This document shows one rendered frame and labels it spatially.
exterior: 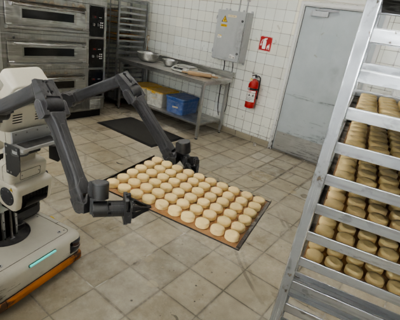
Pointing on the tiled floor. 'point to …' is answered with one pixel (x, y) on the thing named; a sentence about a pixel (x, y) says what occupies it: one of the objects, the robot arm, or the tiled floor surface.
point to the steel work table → (196, 119)
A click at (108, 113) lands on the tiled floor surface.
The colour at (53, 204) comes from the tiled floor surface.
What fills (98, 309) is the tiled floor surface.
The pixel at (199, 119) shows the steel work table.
